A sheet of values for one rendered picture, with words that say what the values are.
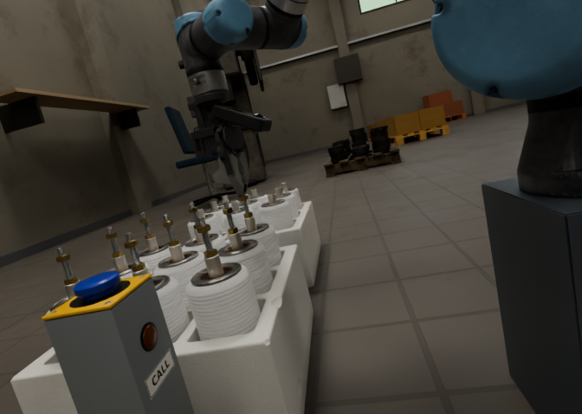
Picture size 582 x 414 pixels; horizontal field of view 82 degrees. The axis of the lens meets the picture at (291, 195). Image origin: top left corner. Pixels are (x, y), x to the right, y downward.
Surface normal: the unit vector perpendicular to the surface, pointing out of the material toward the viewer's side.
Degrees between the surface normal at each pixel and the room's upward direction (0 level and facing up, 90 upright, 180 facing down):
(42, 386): 90
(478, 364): 0
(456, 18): 97
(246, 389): 90
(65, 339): 90
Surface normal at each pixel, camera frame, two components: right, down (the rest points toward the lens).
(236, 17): 0.61, -0.03
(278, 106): -0.14, 0.18
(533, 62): -0.70, 0.38
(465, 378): -0.23, -0.96
